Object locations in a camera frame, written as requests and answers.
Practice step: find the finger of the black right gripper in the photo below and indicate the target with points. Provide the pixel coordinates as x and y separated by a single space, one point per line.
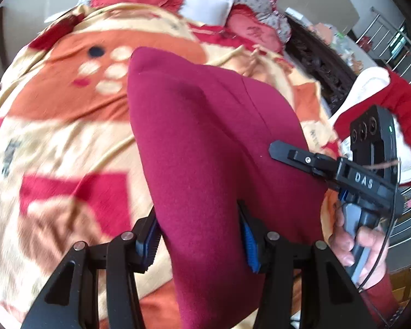
292 156

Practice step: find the dark carved wooden headboard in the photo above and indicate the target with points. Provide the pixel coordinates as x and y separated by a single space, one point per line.
322 62

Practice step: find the orange red patterned blanket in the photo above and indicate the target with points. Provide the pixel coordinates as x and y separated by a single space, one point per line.
69 163

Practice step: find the small red heart cushion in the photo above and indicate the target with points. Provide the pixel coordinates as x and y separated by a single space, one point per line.
242 21

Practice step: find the white pillow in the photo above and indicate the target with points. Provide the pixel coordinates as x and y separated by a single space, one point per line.
209 12

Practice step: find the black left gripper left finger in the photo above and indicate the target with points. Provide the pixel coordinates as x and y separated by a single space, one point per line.
69 299

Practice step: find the maroon knit sweater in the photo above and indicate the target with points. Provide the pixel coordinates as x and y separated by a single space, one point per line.
203 135

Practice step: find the red and white garment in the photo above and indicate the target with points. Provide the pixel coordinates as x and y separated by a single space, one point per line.
377 86

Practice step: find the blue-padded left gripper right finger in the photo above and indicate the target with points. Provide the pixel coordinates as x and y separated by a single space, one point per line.
329 298

